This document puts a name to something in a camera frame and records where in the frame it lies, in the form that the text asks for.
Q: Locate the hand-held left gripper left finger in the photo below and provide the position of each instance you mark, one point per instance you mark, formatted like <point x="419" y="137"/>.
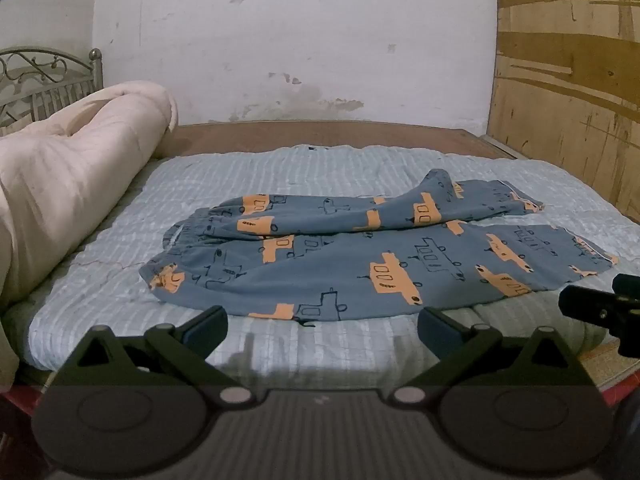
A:
<point x="209" y="326"/>

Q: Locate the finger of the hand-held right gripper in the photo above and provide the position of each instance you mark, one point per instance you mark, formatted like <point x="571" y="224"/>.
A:
<point x="585" y="305"/>
<point x="627" y="284"/>

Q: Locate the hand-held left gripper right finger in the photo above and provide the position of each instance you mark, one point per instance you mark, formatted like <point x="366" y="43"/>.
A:
<point x="434" y="331"/>

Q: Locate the blue pants with orange print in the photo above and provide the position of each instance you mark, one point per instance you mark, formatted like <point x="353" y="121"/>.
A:
<point x="320" y="265"/>

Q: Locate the light blue striped quilt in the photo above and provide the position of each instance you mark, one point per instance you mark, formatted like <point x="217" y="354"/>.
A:
<point x="190" y="185"/>

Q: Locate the rolled beige comforter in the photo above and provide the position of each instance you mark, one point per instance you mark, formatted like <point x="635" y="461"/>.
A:
<point x="65" y="170"/>

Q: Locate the ornate metal headboard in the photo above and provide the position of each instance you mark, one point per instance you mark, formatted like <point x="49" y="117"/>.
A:
<point x="35" y="85"/>

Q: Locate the plywood wall panel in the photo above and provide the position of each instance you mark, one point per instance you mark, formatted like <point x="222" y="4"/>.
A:
<point x="570" y="85"/>

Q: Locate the red bed side rail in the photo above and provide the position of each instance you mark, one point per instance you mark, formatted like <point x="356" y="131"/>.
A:
<point x="20" y="435"/>

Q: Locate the brown wooden bed frame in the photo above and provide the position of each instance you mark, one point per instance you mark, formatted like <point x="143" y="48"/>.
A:
<point x="320" y="135"/>

